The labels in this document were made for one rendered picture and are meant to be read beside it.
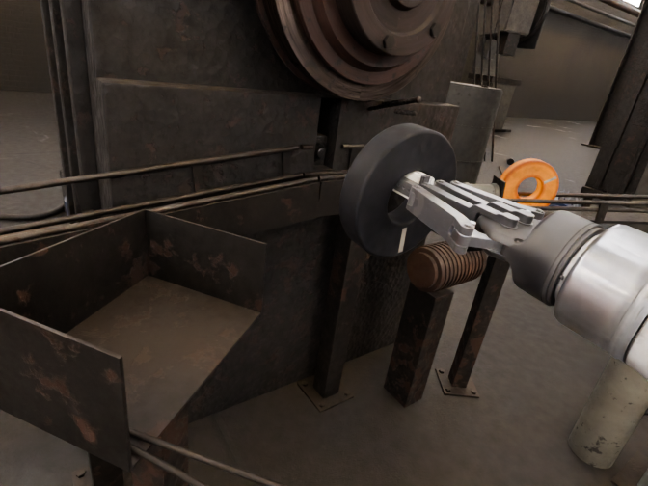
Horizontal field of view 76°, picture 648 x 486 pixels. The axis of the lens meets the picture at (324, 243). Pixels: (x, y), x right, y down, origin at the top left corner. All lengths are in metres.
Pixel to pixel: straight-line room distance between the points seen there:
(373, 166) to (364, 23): 0.43
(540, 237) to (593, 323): 0.07
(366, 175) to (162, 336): 0.34
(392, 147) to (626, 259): 0.22
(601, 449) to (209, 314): 1.19
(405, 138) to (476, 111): 3.19
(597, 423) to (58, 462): 1.40
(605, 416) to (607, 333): 1.09
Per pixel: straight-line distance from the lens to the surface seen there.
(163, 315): 0.63
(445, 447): 1.35
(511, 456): 1.43
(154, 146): 0.86
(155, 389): 0.53
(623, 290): 0.34
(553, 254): 0.36
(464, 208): 0.41
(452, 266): 1.15
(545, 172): 1.25
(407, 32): 0.90
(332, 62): 0.87
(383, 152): 0.43
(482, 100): 3.63
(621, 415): 1.43
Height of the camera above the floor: 0.96
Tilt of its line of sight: 24 degrees down
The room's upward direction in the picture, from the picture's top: 8 degrees clockwise
